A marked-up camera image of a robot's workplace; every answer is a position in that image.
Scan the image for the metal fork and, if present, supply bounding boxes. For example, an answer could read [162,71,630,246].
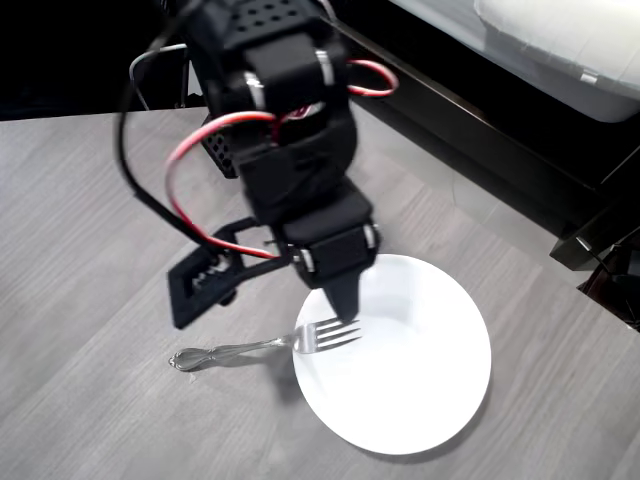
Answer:
[168,317,363,373]

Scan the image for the red white arm servo cable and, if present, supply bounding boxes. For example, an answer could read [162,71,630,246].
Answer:
[345,58,400,99]

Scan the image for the black camera cable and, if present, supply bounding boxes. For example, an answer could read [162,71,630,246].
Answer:
[116,13,224,251]

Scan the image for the grey cable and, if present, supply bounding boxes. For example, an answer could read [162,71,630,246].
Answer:
[128,42,189,112]

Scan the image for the white mattress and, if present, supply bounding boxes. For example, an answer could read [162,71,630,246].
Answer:
[388,0,640,124]

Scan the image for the white round plate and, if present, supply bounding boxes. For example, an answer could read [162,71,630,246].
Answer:
[292,253,493,457]

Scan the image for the dark bed frame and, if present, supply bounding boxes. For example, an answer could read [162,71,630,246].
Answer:
[329,0,640,239]

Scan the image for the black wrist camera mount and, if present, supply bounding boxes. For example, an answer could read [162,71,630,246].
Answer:
[166,215,292,330]

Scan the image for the red white gripper servo cable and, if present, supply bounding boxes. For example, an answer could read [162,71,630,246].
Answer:
[163,110,282,261]

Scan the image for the black furniture foot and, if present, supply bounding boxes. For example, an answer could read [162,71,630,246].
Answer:
[548,199,640,332]

